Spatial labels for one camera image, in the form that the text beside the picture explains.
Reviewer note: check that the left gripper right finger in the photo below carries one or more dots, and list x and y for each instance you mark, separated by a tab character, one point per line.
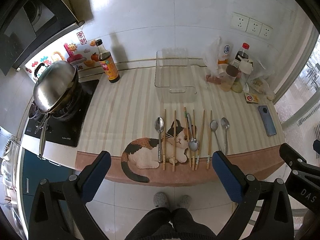
230	176

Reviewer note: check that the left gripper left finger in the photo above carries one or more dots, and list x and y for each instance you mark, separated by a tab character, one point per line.
93	175

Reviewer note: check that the steel spoon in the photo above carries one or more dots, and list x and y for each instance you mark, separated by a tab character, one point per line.
225	125
193	144
214	126
159	127

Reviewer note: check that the green banded wooden chopstick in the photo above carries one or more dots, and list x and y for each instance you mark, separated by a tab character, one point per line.
187	127

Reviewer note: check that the teal kitchen cabinet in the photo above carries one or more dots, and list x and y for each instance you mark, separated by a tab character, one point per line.
33	170

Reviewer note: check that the black induction cooktop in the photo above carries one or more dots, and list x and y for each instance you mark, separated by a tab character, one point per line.
63	128

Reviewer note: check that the grey slipper right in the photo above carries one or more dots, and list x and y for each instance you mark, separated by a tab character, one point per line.
184	202

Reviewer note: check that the grey slipper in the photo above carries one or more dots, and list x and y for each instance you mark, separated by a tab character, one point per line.
160	200
184	202

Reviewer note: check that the blue smartphone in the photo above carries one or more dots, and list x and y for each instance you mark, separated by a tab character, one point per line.
267	120

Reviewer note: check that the grey slipper left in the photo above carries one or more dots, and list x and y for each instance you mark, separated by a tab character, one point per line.
160	200

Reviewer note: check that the person legs black trousers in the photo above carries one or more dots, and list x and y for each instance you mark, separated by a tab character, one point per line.
161	223

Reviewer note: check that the small red white card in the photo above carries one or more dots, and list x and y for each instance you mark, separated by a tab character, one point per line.
251	98

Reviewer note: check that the striped cat table mat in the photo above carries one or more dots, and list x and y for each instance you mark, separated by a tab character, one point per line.
121	120

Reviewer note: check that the steel wok with lid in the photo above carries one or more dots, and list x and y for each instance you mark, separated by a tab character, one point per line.
55	93

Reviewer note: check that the jar with brown lid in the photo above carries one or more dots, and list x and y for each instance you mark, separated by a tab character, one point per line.
228	78

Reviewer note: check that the white cup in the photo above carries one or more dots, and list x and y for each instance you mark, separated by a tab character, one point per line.
245	66

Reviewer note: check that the soy sauce bottle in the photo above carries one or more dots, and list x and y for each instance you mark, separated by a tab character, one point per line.
107	62

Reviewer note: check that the clear plastic storage tray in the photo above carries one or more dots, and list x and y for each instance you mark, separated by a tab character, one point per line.
174	80

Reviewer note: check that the clear plastic bag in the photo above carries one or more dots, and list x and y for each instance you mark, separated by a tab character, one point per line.
211	56

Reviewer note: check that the white orange seasoning bag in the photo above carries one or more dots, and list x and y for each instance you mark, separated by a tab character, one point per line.
225	50

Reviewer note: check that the dark bottle red cap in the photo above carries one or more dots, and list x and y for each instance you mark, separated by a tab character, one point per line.
241	54

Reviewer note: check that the black range hood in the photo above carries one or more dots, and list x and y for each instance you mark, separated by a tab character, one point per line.
28	26

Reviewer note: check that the colourful wall stickers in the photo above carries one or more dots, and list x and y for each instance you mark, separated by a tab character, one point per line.
74	48

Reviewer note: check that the white wall socket strip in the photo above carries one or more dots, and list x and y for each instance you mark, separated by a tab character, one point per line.
250	26

